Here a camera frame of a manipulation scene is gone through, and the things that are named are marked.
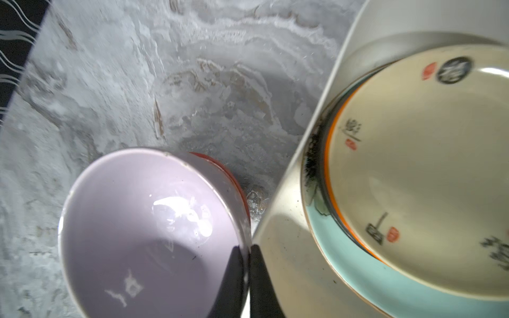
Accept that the cream painted plate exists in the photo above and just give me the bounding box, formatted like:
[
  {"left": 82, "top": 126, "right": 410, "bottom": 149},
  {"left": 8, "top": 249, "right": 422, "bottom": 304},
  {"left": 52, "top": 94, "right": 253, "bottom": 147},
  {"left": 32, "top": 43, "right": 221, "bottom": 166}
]
[{"left": 328, "top": 45, "right": 508, "bottom": 301}]

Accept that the lavender patterned bowl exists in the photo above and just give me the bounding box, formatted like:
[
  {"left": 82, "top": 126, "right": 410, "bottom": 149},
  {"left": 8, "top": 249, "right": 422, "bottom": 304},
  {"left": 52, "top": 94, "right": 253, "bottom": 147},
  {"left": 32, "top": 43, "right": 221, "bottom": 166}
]
[{"left": 58, "top": 147, "right": 252, "bottom": 317}]

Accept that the white plastic bin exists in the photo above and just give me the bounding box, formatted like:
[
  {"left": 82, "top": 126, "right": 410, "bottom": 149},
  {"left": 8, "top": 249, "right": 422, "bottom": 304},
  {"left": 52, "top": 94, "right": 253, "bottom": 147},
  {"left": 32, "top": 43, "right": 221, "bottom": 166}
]
[{"left": 254, "top": 1, "right": 508, "bottom": 317}]

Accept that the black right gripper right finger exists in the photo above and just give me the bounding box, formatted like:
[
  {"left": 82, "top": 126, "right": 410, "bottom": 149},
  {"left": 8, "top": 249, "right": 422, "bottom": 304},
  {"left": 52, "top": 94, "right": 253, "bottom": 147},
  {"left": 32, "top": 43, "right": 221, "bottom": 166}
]
[{"left": 249, "top": 245, "right": 286, "bottom": 318}]

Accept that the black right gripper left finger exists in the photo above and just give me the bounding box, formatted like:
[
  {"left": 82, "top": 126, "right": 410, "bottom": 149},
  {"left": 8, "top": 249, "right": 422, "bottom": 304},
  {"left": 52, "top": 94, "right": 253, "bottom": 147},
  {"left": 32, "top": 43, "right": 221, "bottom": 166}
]
[{"left": 208, "top": 246, "right": 246, "bottom": 318}]

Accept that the mint green flower plate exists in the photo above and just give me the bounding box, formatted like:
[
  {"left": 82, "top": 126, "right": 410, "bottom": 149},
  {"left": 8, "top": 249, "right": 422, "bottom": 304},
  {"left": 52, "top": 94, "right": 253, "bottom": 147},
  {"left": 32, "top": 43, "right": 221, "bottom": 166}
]
[{"left": 300, "top": 118, "right": 509, "bottom": 318}]

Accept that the orange plate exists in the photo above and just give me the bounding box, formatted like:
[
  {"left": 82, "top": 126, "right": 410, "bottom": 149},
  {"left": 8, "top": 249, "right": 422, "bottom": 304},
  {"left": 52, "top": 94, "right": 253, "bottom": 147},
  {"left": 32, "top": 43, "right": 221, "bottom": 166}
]
[{"left": 319, "top": 83, "right": 384, "bottom": 263}]

